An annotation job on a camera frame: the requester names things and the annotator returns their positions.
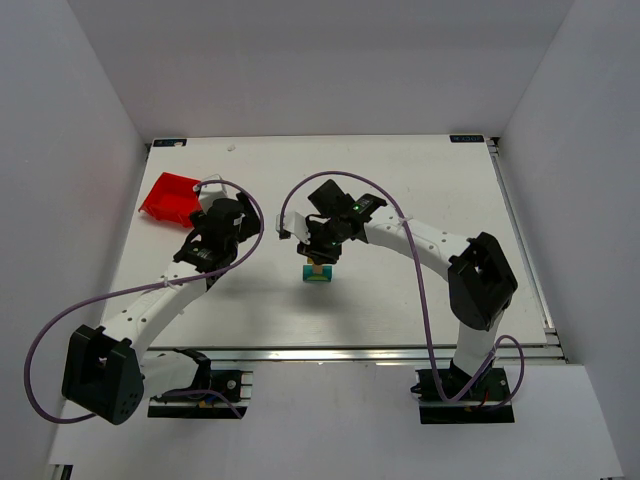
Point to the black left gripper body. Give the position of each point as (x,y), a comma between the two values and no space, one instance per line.
(248,220)

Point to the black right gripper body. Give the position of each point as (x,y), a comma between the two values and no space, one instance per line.
(318,253)

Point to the red plastic bin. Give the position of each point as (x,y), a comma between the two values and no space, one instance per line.
(172,199)

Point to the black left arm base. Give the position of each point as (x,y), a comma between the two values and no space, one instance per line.
(186,384)

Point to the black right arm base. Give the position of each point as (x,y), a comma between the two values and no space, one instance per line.
(479,405)

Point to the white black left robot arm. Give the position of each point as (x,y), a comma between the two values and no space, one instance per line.
(108,370)

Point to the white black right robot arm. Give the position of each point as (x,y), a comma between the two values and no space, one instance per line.
(480,281)

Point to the long teal wood block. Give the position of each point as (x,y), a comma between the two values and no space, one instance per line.
(309,276)

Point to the blue label sticker left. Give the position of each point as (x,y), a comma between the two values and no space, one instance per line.
(169,143)

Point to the blue label sticker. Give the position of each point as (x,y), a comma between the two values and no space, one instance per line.
(466,138)
(169,143)

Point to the blue label sticker right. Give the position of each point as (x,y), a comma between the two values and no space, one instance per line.
(466,138)

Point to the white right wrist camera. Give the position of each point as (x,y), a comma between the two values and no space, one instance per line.
(292,224)

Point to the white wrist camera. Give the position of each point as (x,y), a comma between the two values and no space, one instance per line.
(292,224)
(209,190)

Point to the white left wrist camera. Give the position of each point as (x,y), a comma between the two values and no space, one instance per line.
(209,190)

